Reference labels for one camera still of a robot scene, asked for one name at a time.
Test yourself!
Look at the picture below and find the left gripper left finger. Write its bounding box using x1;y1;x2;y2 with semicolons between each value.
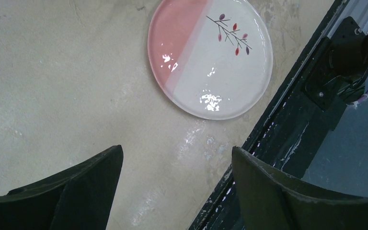
0;145;124;230

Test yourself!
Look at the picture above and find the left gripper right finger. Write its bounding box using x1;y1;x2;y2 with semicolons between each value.
231;147;368;230

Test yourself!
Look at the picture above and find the large white bottom plate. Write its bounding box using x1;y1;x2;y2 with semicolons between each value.
147;0;273;120

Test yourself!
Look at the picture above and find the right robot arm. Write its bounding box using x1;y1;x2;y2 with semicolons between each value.
330;35;368;76

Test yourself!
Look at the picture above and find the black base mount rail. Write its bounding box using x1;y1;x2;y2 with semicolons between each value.
189;0;368;230

